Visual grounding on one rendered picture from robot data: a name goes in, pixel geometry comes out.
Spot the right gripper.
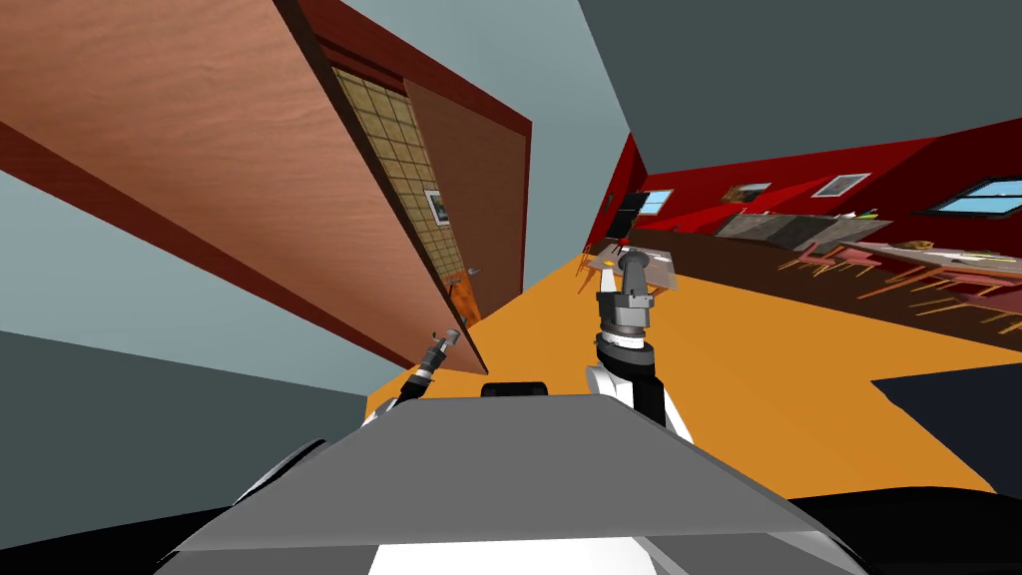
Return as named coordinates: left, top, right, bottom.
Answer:
left=597, top=248, right=657, bottom=316

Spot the grey table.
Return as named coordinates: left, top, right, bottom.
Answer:
left=585, top=243, right=681, bottom=293

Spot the black door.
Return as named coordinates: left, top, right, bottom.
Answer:
left=614, top=191, right=651, bottom=241

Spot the brown framed picture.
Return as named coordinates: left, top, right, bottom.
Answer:
left=720, top=182, right=773, bottom=205

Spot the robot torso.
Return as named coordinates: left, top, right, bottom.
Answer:
left=155, top=381, right=873, bottom=575

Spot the dark brown door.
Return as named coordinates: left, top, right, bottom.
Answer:
left=401, top=78, right=530, bottom=322

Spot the grey kitchen counter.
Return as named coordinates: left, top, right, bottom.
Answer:
left=713, top=211, right=894, bottom=255

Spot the pink chair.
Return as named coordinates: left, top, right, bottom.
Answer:
left=777, top=242, right=882, bottom=280

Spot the grey framed picture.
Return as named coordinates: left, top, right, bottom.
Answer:
left=811, top=172, right=872, bottom=200

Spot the brown wooden door leaf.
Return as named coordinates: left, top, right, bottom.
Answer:
left=0, top=0, right=490, bottom=376

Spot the long dining table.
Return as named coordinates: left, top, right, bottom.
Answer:
left=837, top=238, right=1022, bottom=336

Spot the wide blue window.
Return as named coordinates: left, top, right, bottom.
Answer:
left=924, top=176, right=1022, bottom=220

